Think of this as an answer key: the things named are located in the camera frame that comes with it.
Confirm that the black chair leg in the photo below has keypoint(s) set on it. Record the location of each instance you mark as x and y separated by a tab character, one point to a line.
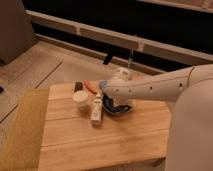
108	58

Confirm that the blue object behind bowl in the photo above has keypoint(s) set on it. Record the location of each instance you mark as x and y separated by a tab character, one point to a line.
102	84

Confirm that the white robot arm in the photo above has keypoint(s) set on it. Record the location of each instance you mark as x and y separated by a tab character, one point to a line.
190	91

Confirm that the white window rail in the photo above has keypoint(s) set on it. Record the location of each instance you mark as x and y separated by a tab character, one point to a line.
155	48

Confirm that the olive green mat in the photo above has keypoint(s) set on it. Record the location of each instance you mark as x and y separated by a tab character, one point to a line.
21	150

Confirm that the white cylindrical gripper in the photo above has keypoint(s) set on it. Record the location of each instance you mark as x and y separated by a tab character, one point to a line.
123	73

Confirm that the small dark block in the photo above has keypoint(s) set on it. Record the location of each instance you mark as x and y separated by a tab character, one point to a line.
78	86

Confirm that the grey sofa corner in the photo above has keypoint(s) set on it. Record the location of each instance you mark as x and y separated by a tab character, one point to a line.
16	31

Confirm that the white round jar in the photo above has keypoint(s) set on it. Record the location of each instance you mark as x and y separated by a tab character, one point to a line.
81	99

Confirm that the dark ceramic bowl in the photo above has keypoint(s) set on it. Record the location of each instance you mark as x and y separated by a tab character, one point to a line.
113	110

